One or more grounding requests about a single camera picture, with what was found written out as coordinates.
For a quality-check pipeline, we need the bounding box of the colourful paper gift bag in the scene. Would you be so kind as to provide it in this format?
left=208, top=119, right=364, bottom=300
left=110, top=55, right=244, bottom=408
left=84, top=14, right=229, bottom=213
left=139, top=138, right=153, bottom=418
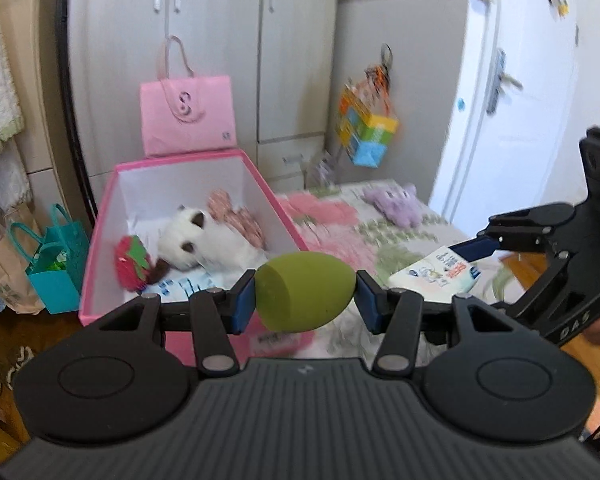
left=336, top=82, right=400, bottom=169

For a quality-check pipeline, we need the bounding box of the white door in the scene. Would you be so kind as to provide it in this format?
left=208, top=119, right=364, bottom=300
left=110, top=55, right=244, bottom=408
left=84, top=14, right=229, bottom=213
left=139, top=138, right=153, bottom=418
left=429, top=0, right=578, bottom=235

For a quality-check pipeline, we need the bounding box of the pink floral scrunchie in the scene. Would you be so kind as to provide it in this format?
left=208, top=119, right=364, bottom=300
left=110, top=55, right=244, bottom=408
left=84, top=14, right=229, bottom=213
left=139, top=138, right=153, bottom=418
left=207, top=190, right=265, bottom=249

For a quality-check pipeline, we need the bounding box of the silver door handle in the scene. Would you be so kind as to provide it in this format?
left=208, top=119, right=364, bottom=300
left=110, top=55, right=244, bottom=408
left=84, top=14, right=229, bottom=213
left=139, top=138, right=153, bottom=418
left=486, top=49, right=524, bottom=116

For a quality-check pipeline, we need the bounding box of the pink fuzzy strawberry plush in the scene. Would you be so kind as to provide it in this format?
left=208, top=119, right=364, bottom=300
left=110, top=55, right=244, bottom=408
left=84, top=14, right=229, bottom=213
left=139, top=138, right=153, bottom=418
left=114, top=235, right=152, bottom=292

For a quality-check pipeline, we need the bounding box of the pink storage box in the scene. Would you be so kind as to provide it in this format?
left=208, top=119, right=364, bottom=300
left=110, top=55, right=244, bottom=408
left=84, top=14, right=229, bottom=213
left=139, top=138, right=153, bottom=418
left=78, top=148, right=315, bottom=366

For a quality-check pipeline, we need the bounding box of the brown paper bag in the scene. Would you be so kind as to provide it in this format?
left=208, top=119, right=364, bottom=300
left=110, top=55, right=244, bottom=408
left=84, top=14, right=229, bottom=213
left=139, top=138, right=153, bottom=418
left=0, top=204, right=44, bottom=315

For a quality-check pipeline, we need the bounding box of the small tissue pack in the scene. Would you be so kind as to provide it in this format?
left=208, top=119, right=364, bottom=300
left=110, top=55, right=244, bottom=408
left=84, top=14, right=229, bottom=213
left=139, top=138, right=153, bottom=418
left=388, top=246, right=481, bottom=302

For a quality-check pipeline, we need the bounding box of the grey wardrobe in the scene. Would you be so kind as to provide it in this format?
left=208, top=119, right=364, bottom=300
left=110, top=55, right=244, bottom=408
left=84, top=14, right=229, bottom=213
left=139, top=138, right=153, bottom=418
left=68, top=0, right=471, bottom=200

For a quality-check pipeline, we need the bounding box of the floral tablecloth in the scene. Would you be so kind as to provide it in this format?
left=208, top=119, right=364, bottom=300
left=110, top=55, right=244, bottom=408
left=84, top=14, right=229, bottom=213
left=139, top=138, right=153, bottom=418
left=264, top=178, right=527, bottom=360

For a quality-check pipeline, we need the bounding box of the white brown plush cat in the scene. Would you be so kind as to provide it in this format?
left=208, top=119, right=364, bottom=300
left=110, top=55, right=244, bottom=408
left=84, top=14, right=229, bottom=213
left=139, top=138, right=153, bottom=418
left=148, top=206, right=268, bottom=285

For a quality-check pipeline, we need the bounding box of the green sponge egg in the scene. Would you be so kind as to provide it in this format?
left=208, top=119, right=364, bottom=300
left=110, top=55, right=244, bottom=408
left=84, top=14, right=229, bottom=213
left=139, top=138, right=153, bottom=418
left=254, top=252, right=356, bottom=333

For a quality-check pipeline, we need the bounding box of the teal plastic bag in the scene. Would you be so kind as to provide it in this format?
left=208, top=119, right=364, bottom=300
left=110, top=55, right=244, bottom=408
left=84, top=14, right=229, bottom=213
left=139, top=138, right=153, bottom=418
left=8, top=204, right=90, bottom=314

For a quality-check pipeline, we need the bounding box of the pink tote bag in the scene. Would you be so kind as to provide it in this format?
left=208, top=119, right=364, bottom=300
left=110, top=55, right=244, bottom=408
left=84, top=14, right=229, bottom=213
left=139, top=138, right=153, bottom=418
left=140, top=35, right=237, bottom=157

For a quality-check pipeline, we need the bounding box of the purple plush doll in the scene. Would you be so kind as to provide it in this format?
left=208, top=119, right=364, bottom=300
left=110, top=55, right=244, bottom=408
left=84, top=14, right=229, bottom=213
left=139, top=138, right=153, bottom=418
left=362, top=184, right=422, bottom=229

